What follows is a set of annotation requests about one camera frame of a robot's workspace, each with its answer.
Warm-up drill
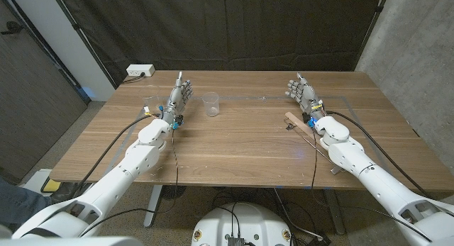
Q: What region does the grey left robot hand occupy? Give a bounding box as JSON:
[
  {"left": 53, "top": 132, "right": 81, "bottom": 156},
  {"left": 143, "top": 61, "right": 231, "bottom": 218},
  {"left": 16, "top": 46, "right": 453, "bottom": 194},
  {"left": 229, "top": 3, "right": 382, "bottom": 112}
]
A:
[{"left": 161, "top": 71, "right": 194, "bottom": 125}]

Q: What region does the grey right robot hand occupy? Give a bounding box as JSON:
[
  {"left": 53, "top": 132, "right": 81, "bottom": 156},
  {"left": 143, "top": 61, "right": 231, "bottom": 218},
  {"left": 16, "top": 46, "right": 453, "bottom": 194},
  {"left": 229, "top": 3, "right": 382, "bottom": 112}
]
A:
[{"left": 285, "top": 72, "right": 326, "bottom": 121}]

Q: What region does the clear plastic measuring cup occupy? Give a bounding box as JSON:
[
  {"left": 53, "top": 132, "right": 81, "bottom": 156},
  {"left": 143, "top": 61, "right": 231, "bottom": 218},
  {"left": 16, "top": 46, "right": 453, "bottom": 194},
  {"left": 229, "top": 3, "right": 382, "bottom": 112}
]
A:
[{"left": 201, "top": 91, "right": 221, "bottom": 118}]

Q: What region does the clear drinking glass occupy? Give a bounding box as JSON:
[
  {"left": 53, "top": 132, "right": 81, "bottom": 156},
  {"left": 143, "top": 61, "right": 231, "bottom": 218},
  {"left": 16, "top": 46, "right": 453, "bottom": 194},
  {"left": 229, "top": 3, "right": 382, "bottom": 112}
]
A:
[{"left": 139, "top": 85, "right": 165, "bottom": 115}]

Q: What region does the white power strip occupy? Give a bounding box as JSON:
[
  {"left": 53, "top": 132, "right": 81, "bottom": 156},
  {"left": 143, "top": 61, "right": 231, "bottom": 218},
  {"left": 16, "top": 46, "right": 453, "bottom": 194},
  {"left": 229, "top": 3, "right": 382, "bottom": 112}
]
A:
[{"left": 126, "top": 64, "right": 156, "bottom": 77}]

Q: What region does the black backdrop curtain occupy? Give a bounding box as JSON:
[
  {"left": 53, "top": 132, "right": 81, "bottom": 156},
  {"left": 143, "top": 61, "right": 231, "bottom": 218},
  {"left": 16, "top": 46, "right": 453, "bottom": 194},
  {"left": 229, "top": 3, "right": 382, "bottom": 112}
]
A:
[{"left": 52, "top": 0, "right": 386, "bottom": 87}]

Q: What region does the round black floor fan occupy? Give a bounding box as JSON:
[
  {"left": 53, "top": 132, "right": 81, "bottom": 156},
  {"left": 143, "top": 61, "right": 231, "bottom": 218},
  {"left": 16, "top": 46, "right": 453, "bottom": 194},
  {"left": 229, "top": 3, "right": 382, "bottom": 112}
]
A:
[{"left": 161, "top": 184, "right": 187, "bottom": 201}]

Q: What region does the black backdrop stand pole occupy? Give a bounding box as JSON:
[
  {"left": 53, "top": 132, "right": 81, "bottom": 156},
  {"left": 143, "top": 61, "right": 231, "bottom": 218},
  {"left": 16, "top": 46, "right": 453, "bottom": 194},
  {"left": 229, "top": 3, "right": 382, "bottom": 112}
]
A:
[
  {"left": 49, "top": 0, "right": 118, "bottom": 90},
  {"left": 354, "top": 0, "right": 391, "bottom": 72}
]

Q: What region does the white table leg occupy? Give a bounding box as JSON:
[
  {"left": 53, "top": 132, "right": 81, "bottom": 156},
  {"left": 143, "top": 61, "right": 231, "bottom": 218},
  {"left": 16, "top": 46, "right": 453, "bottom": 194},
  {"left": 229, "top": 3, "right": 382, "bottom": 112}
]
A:
[{"left": 143, "top": 184, "right": 163, "bottom": 228}]

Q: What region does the grey table leg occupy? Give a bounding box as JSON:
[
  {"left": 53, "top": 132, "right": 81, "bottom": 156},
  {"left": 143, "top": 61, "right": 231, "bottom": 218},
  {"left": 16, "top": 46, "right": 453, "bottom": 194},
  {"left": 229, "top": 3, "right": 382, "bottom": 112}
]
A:
[{"left": 323, "top": 189, "right": 347, "bottom": 235}]

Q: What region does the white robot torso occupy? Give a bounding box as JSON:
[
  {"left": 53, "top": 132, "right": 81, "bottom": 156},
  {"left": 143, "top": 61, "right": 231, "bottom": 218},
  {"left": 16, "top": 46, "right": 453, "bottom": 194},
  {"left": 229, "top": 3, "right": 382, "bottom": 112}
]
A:
[{"left": 191, "top": 202, "right": 292, "bottom": 246}]

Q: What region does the dark leather shoe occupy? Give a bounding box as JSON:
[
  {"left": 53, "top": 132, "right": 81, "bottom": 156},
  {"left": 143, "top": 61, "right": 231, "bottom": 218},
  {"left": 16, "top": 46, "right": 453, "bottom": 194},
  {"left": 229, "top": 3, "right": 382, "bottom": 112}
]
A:
[{"left": 49, "top": 191, "right": 86, "bottom": 205}]

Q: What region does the black floor plug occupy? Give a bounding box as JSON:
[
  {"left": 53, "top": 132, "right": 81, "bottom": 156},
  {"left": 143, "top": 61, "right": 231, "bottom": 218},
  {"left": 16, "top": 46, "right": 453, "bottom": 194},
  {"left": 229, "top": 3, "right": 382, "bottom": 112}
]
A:
[{"left": 310, "top": 233, "right": 333, "bottom": 246}]

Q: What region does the dark wooden door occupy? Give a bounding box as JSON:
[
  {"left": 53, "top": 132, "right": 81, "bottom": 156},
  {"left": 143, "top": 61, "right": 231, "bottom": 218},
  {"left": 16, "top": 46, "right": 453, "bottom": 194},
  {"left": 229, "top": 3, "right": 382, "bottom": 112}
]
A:
[{"left": 0, "top": 0, "right": 89, "bottom": 185}]

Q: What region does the yellow black foot pedal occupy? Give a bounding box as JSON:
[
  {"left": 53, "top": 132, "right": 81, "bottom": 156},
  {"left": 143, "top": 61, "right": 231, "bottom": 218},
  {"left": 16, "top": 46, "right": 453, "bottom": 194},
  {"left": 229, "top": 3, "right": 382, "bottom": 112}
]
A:
[{"left": 41, "top": 177, "right": 62, "bottom": 194}]

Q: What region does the person's blue jeans leg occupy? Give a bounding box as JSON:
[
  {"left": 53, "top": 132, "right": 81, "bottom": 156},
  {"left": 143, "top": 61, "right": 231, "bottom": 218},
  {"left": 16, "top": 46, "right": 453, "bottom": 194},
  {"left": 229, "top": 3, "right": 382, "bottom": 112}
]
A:
[{"left": 0, "top": 177, "right": 52, "bottom": 225}]

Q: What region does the black power strip cord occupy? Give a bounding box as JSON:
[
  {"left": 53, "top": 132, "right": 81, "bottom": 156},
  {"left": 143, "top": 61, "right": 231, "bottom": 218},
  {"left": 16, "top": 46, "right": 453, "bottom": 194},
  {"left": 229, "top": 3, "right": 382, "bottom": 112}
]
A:
[{"left": 122, "top": 72, "right": 146, "bottom": 84}]

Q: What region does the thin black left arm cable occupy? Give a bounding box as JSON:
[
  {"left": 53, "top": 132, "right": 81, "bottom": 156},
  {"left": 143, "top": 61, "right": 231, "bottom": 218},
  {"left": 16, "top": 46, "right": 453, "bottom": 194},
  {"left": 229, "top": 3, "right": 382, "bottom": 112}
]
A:
[{"left": 79, "top": 127, "right": 180, "bottom": 237}]

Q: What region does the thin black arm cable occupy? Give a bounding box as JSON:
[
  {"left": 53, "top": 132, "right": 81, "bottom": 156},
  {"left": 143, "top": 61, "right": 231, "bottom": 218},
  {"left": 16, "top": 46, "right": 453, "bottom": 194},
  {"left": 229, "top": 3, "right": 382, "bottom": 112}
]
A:
[
  {"left": 79, "top": 127, "right": 180, "bottom": 237},
  {"left": 310, "top": 130, "right": 432, "bottom": 242}
]

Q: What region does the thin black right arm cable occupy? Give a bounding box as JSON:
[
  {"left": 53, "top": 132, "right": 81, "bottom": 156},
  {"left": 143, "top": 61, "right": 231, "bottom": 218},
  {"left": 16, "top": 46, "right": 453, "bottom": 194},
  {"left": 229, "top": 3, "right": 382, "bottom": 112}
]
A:
[{"left": 310, "top": 130, "right": 432, "bottom": 242}]

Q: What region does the thin metal rod with bracket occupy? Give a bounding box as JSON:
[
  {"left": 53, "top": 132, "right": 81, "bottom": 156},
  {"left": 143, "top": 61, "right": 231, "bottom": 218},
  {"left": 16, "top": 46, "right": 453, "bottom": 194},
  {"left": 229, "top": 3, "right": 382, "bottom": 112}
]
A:
[{"left": 283, "top": 118, "right": 345, "bottom": 175}]

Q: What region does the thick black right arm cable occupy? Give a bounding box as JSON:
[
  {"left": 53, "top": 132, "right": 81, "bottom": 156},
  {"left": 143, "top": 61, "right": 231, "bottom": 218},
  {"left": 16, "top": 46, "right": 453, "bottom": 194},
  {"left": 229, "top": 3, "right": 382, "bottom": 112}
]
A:
[{"left": 326, "top": 111, "right": 430, "bottom": 198}]

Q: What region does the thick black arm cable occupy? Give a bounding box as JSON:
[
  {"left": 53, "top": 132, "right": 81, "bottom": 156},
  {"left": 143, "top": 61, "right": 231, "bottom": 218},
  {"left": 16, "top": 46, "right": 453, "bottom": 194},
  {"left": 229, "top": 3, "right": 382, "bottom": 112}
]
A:
[
  {"left": 326, "top": 111, "right": 430, "bottom": 198},
  {"left": 72, "top": 113, "right": 162, "bottom": 198}
]

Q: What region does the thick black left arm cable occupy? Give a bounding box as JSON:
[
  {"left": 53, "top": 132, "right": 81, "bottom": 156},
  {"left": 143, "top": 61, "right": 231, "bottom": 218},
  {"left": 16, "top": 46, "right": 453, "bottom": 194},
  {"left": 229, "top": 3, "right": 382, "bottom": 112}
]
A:
[{"left": 72, "top": 113, "right": 162, "bottom": 198}]

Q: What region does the black floor cable bundle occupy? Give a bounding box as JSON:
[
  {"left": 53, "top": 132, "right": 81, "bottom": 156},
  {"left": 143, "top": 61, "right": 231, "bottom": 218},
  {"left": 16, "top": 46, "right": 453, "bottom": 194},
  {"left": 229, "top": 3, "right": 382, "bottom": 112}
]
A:
[{"left": 211, "top": 187, "right": 333, "bottom": 246}]

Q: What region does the black door handle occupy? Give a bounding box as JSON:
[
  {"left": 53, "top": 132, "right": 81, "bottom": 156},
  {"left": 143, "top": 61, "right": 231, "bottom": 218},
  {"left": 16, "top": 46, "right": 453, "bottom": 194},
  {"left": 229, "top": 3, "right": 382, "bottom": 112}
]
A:
[{"left": 0, "top": 21, "right": 24, "bottom": 36}]

